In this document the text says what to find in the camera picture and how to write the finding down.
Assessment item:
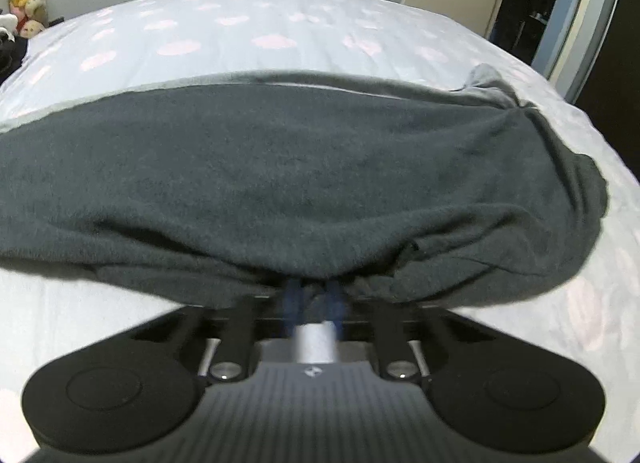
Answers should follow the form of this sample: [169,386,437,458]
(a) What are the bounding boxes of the dark grey garment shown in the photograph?
[0,63,610,313]

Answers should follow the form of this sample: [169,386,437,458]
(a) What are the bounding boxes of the bed with pink-dotted sheet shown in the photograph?
[0,0,640,463]

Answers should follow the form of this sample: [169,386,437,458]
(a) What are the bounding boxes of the dark sliding wardrobe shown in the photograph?
[575,0,640,144]

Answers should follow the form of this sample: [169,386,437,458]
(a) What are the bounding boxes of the white door frame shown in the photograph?
[531,0,628,94]

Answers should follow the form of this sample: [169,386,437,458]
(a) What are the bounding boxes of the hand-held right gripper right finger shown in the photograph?
[324,282,502,385]

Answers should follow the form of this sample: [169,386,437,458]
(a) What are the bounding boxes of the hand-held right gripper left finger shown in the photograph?
[131,280,306,385]

